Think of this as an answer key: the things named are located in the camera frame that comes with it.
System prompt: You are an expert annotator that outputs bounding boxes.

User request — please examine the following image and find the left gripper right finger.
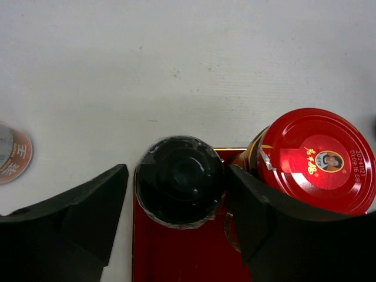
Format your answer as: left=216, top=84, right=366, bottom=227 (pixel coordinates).
left=228, top=165, right=375, bottom=281

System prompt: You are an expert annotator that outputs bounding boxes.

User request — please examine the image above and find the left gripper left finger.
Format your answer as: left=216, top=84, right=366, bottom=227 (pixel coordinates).
left=1, top=164, right=129, bottom=281

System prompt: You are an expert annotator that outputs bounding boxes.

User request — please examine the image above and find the red lid chili sauce jar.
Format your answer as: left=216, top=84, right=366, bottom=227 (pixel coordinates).
left=231, top=108, right=375, bottom=216

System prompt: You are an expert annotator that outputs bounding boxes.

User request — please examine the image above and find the black cap white bottle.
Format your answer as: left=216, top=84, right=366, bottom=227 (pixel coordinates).
left=133, top=135, right=225, bottom=229

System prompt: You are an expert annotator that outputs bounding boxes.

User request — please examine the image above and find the red rectangular tray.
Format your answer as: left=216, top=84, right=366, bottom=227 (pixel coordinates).
left=131, top=146, right=253, bottom=282

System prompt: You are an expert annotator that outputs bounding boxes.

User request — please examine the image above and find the white lid paste jar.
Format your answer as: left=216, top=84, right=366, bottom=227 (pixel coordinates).
left=1, top=122, right=33, bottom=185

